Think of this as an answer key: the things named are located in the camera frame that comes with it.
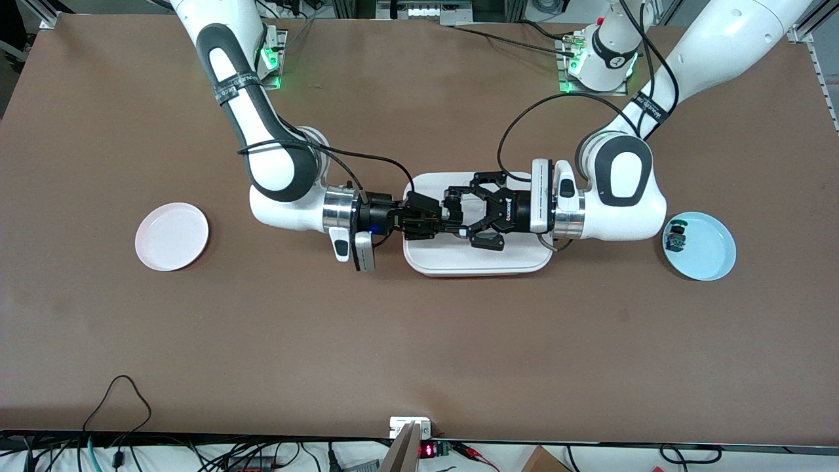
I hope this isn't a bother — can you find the white socket box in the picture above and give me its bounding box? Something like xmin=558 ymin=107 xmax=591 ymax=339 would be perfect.
xmin=389 ymin=417 xmax=432 ymax=440

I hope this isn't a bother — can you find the grey metal equipment rack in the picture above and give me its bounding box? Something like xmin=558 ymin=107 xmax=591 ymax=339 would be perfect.
xmin=376 ymin=0 xmax=474 ymax=22

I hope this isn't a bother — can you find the perforated aluminium rail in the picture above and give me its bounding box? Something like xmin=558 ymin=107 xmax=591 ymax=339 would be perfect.
xmin=810 ymin=41 xmax=839 ymax=135

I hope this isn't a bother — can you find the black looped thin cable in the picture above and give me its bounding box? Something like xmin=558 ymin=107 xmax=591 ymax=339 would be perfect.
xmin=82 ymin=375 xmax=153 ymax=437

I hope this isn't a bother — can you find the cardboard box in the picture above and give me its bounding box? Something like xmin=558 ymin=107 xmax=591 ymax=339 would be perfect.
xmin=521 ymin=446 xmax=572 ymax=472

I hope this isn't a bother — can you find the black table edge strip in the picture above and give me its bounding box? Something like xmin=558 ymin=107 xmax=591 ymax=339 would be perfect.
xmin=0 ymin=429 xmax=839 ymax=456

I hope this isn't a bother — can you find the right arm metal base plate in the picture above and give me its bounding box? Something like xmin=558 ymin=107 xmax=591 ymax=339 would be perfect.
xmin=261 ymin=28 xmax=288 ymax=90

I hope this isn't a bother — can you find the aluminium corner profile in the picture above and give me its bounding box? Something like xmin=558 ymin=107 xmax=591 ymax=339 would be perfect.
xmin=790 ymin=0 xmax=839 ymax=43
xmin=16 ymin=0 xmax=66 ymax=30

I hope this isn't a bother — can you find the light blue plate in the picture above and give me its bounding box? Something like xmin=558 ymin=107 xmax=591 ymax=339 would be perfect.
xmin=661 ymin=211 xmax=737 ymax=281

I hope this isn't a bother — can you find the black cable across table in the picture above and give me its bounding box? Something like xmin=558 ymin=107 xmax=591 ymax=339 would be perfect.
xmin=452 ymin=23 xmax=571 ymax=56

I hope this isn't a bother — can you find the white lidded container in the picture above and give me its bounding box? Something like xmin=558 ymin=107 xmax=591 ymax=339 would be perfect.
xmin=402 ymin=172 xmax=553 ymax=278

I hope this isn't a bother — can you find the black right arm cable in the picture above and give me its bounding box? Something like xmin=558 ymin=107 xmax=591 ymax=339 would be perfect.
xmin=237 ymin=138 xmax=417 ymax=197

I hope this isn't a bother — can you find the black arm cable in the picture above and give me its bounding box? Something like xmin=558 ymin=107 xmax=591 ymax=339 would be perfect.
xmin=496 ymin=0 xmax=679 ymax=174
xmin=237 ymin=138 xmax=417 ymax=197

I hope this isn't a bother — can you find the wooden slat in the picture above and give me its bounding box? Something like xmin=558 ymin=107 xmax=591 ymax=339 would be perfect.
xmin=379 ymin=422 xmax=421 ymax=472

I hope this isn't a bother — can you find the pink plate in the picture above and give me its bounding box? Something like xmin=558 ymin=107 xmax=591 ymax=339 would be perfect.
xmin=134 ymin=203 xmax=210 ymax=272

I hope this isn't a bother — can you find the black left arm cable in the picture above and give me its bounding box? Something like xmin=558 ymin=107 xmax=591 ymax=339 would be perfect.
xmin=496 ymin=0 xmax=679 ymax=174

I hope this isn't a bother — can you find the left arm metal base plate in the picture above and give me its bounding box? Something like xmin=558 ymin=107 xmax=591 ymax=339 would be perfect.
xmin=557 ymin=33 xmax=629 ymax=96

